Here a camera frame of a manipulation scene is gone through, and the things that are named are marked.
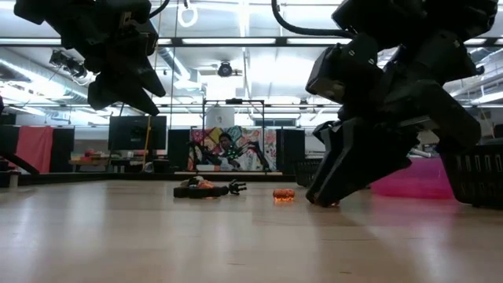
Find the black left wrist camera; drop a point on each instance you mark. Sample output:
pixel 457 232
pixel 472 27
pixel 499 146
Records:
pixel 137 35

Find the black overhead camera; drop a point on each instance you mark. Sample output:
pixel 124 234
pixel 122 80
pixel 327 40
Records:
pixel 225 70

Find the colourful patterned backdrop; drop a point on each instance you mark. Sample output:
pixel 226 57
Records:
pixel 255 137

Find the white container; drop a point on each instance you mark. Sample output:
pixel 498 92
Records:
pixel 220 118

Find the person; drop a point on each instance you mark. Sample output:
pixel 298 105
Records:
pixel 227 151

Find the black partition panel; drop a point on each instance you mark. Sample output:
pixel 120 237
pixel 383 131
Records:
pixel 63 149
pixel 291 149
pixel 8 137
pixel 178 149

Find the pink plastic bowl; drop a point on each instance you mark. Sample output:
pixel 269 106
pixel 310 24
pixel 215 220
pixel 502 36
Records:
pixel 416 181

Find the small pale plastic skull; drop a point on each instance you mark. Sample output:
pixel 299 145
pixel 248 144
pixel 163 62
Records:
pixel 190 181

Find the black slotted plastic basket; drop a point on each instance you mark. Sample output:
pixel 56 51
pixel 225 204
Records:
pixel 471 181
pixel 306 171

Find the black overhead light beam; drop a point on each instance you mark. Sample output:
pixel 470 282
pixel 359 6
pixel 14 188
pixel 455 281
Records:
pixel 220 41

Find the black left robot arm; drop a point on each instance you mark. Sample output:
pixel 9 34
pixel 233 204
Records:
pixel 70 19

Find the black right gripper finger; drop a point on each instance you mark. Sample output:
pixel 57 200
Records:
pixel 328 145
pixel 365 165

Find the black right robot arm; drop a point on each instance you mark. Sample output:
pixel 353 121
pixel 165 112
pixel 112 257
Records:
pixel 452 19

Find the white pipe object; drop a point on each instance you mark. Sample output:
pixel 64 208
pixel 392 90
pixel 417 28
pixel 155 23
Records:
pixel 420 152

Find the red cloth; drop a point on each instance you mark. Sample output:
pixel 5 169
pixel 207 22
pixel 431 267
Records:
pixel 35 149

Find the black ceiling speaker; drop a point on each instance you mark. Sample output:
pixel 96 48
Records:
pixel 480 70

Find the black metal table frame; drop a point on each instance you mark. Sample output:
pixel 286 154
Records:
pixel 118 177

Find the black monitor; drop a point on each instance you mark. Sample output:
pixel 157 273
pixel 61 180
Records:
pixel 137 133

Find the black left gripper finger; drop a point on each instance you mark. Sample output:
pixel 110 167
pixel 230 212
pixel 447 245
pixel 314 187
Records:
pixel 151 82
pixel 118 94

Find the black background rig frame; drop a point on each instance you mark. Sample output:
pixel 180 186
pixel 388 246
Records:
pixel 233 101

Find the cluttered background table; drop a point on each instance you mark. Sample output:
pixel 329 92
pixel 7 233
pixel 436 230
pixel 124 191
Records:
pixel 90 161

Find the yellow pole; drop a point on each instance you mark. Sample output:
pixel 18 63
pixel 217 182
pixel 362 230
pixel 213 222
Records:
pixel 148 133

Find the black slanted rod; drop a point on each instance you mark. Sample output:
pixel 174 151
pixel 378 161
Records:
pixel 21 163

